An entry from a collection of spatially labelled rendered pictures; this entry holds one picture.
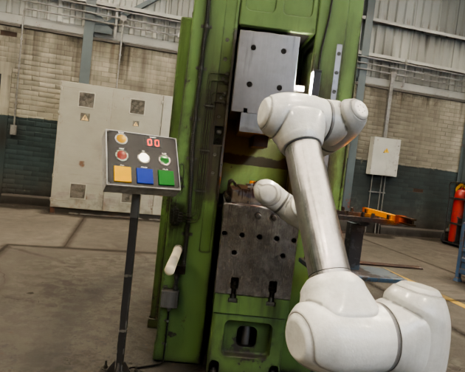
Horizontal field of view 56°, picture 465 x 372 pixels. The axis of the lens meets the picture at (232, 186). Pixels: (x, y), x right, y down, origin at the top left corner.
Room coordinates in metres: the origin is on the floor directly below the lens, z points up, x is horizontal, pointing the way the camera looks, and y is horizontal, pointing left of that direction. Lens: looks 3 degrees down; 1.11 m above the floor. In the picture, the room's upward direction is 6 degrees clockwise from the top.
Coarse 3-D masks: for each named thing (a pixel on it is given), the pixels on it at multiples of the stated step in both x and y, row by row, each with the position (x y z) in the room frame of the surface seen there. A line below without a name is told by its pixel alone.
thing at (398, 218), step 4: (364, 208) 2.16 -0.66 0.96; (368, 208) 2.13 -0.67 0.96; (368, 212) 2.10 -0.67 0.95; (372, 212) 2.07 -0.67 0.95; (376, 212) 2.02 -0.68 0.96; (380, 212) 1.99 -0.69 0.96; (384, 212) 2.00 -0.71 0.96; (380, 216) 1.98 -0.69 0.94; (384, 216) 1.95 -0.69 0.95; (392, 216) 1.88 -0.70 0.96; (396, 216) 1.83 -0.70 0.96; (400, 216) 1.82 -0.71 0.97; (404, 216) 1.82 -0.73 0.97; (396, 220) 1.83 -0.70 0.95; (400, 220) 1.83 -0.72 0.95; (404, 220) 1.80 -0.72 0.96; (408, 220) 1.77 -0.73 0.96; (412, 220) 1.74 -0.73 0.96; (404, 224) 1.78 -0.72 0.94; (408, 224) 1.75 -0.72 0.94; (412, 224) 1.74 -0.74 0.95
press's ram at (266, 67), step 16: (240, 32) 2.17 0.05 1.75; (256, 32) 2.17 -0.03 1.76; (240, 48) 2.17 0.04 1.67; (256, 48) 2.17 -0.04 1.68; (272, 48) 2.18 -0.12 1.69; (288, 48) 2.18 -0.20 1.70; (240, 64) 2.17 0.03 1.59; (256, 64) 2.17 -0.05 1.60; (272, 64) 2.18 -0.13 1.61; (288, 64) 2.18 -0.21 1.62; (240, 80) 2.17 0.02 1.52; (256, 80) 2.17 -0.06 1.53; (272, 80) 2.18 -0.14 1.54; (288, 80) 2.18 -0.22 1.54; (240, 96) 2.17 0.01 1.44; (256, 96) 2.17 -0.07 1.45; (240, 112) 2.19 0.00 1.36; (256, 112) 2.17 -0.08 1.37
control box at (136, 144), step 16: (112, 144) 1.95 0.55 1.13; (128, 144) 1.99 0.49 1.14; (144, 144) 2.03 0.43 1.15; (160, 144) 2.07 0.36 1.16; (112, 160) 1.92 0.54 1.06; (128, 160) 1.95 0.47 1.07; (176, 160) 2.07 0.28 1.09; (112, 176) 1.88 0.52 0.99; (176, 176) 2.03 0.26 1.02; (112, 192) 1.93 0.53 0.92; (128, 192) 1.95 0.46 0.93; (144, 192) 1.97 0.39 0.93; (160, 192) 2.00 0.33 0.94; (176, 192) 2.02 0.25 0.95
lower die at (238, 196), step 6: (234, 186) 2.47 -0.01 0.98; (240, 186) 2.35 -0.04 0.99; (246, 186) 2.42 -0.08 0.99; (234, 192) 2.17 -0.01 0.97; (240, 192) 2.17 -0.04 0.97; (246, 192) 2.17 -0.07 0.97; (252, 192) 2.18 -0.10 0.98; (234, 198) 2.17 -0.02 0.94; (240, 198) 2.17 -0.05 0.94; (246, 198) 2.17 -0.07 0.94; (252, 198) 2.18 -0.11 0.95; (258, 204) 2.18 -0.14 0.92
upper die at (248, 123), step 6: (240, 114) 2.23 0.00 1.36; (246, 114) 2.17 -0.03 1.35; (252, 114) 2.17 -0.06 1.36; (240, 120) 2.17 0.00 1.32; (246, 120) 2.17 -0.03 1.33; (252, 120) 2.17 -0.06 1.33; (240, 126) 2.17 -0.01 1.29; (246, 126) 2.17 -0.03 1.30; (252, 126) 2.17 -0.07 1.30; (258, 126) 2.18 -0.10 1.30; (240, 132) 2.24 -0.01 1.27; (246, 132) 2.19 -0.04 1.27; (252, 132) 2.17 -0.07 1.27; (258, 132) 2.18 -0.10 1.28; (270, 138) 2.43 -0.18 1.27
